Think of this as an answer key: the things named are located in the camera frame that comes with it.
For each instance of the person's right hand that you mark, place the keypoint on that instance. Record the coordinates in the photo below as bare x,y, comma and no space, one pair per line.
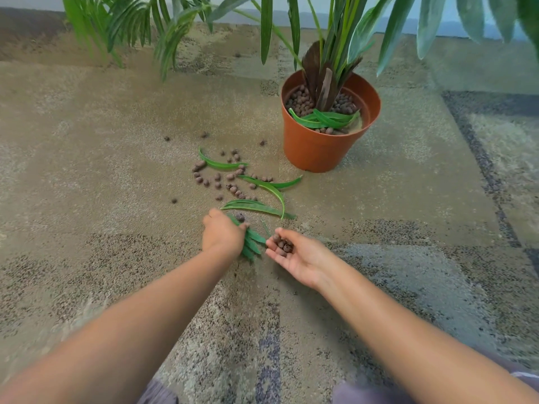
307,260

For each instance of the person's left hand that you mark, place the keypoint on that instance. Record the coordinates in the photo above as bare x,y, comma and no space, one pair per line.
219,233

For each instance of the person's right thumb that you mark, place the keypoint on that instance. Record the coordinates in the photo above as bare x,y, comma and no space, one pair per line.
297,237

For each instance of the person's left fingers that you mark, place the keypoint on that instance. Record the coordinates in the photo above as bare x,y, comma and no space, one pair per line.
238,233

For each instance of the handful of brown clay pebbles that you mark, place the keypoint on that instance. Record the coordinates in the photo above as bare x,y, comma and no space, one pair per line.
285,244

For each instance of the bunch of green leaves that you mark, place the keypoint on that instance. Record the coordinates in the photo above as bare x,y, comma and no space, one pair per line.
252,243

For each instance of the person's right forearm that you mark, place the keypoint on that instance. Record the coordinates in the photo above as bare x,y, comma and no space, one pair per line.
404,340

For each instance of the person's left forearm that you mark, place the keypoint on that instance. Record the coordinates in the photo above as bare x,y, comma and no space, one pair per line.
139,323

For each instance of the green cut leaf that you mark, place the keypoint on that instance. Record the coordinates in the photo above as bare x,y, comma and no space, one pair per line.
219,165
330,121
288,183
266,186
343,116
252,206
300,120

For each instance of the scattered brown clay pebbles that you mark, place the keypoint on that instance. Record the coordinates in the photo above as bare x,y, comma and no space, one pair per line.
229,177

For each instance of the orange plastic plant pot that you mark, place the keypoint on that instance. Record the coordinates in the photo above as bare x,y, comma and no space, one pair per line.
316,149

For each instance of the clay pebble filling of pot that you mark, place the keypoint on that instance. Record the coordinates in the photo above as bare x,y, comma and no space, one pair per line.
301,105

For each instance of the tall green potted palm plant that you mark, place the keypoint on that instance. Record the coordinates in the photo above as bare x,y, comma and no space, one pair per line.
337,50

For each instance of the bushy green fern plant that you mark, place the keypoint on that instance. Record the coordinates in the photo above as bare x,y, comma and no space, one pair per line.
126,20

